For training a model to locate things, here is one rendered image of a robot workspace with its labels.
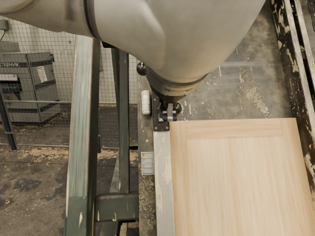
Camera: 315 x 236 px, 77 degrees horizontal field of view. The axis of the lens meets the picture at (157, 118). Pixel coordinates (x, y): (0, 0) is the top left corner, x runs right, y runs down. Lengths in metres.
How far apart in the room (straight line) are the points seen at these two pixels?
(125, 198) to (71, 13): 0.58
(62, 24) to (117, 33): 0.05
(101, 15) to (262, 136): 0.65
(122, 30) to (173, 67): 0.06
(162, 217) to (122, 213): 0.14
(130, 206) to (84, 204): 0.15
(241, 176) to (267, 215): 0.13
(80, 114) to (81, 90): 0.08
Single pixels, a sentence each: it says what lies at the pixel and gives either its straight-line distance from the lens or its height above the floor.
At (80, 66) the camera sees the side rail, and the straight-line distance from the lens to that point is 0.70.
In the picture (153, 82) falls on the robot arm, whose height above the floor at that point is 1.55.
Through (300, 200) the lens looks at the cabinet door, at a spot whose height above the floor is 1.15.
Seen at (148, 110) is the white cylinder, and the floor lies 1.40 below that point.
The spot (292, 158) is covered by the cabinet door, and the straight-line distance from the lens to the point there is 0.79.
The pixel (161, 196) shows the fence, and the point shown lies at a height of 1.19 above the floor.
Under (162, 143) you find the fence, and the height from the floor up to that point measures 1.31.
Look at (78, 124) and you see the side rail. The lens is 0.64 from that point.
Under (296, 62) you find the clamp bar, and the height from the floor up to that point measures 1.54.
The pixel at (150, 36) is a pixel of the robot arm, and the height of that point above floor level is 1.60.
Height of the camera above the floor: 1.60
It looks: 20 degrees down
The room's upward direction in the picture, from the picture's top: straight up
